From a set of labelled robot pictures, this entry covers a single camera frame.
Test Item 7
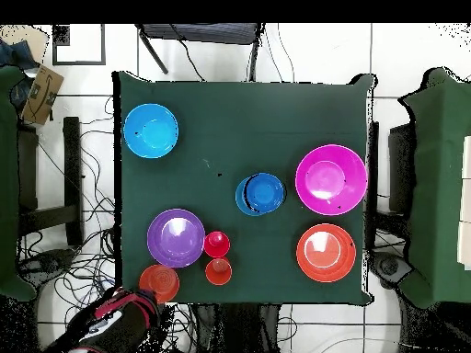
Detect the green cloth covered table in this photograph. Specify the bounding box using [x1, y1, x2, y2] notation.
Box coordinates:
[0, 64, 38, 303]
[397, 66, 471, 309]

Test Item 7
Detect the orange cup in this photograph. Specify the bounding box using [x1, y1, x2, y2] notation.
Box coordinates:
[204, 256, 234, 287]

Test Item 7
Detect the small orange bowl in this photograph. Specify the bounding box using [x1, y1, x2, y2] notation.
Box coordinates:
[138, 263, 181, 304]

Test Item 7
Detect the black bench frame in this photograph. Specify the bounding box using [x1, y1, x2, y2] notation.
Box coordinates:
[17, 116, 85, 248]

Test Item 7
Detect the blue fabric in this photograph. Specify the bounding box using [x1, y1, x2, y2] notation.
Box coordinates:
[0, 39, 40, 71]

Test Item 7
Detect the black metal stand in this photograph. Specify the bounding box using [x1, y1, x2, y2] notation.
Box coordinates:
[134, 23, 263, 83]

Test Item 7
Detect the purple bowl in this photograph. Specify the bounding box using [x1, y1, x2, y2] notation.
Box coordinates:
[146, 208, 206, 268]

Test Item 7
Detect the small dark blue bowl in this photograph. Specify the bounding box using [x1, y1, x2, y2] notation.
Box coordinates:
[243, 172, 287, 214]

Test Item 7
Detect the large light blue bowl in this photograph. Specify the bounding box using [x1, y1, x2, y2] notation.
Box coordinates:
[123, 103, 180, 160]

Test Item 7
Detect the black square frame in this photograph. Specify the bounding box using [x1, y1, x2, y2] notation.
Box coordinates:
[52, 24, 107, 66]

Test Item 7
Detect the dark green table cloth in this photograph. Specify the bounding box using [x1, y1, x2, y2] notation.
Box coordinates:
[111, 70, 377, 306]

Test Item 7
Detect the red cup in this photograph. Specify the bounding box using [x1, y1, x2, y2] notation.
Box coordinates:
[202, 230, 232, 259]

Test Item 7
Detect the large pink bowl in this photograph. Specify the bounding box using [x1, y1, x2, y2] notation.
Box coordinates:
[294, 143, 369, 217]

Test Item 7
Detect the black cable tangle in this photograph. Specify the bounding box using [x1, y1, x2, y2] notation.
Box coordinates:
[17, 95, 200, 353]

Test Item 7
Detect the large orange bowl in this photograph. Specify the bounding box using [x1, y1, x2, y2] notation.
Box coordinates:
[295, 222, 358, 284]

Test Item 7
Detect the black box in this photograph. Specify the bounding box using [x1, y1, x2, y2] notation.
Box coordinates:
[387, 122, 417, 215]

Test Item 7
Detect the brown cardboard box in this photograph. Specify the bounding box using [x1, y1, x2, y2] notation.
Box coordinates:
[20, 64, 65, 127]

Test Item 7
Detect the small light blue bowl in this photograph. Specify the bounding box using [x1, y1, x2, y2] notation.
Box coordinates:
[235, 176, 264, 217]

